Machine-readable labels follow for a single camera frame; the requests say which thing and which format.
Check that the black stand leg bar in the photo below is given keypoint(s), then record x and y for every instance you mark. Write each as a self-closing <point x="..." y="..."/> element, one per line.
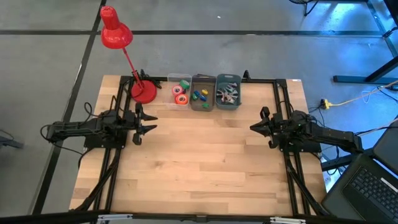
<point x="342" y="161"/>

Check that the grey chair base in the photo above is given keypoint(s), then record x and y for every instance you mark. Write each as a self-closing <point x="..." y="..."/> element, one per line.
<point x="7" y="141"/>

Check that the yellow power plug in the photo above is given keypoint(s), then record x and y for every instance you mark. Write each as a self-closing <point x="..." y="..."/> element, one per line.
<point x="326" y="104"/>

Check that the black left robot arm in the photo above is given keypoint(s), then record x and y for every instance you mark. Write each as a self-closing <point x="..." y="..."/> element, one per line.
<point x="71" y="127"/>

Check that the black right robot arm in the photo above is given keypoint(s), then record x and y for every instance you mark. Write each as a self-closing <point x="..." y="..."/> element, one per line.
<point x="335" y="137"/>

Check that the black aluminium table frame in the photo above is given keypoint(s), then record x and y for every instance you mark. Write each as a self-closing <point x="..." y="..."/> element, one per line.
<point x="264" y="80"/>

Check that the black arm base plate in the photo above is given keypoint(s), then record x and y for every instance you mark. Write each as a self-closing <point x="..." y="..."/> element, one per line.
<point x="311" y="149"/>
<point x="93" y="143"/>

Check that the yellow mini stapler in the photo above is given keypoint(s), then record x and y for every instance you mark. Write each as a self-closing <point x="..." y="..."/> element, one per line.
<point x="204" y="92"/>

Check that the silver crossbar bracket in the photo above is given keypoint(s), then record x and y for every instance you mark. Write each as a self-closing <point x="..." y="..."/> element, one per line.
<point x="115" y="217"/>
<point x="287" y="220"/>

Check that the teal staple remover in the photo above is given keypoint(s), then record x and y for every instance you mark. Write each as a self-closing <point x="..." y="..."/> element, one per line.
<point x="233" y="93"/>

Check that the teal plastic bin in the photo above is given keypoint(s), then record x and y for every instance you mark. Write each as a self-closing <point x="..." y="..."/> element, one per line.
<point x="220" y="106"/>

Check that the red desk lamp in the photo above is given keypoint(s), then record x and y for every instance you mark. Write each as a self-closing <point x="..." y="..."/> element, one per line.
<point x="115" y="34"/>

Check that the grey plastic bin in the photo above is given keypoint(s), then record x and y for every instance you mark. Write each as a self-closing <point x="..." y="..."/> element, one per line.
<point x="194" y="107"/>

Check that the clear plastic bin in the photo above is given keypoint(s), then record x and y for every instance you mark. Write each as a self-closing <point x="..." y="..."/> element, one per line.
<point x="171" y="104"/>

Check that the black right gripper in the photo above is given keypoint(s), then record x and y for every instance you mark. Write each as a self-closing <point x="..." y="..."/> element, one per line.
<point x="280" y="127"/>

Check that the black desk leg frame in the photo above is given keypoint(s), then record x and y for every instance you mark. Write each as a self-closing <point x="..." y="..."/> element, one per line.
<point x="388" y="33"/>

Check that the silver staple remover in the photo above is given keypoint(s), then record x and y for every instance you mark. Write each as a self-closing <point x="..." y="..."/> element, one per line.
<point x="228" y="100"/>

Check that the black rig crossbar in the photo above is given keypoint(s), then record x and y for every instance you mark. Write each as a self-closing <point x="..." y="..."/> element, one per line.
<point x="199" y="217"/>

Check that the black floor stand foot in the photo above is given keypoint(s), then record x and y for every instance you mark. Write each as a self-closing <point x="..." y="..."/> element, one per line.
<point x="357" y="79"/>

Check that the open black laptop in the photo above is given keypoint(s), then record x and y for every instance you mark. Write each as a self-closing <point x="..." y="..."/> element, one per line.
<point x="367" y="189"/>

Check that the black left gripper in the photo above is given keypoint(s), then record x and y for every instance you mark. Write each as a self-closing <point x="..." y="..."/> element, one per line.
<point x="133" y="124"/>

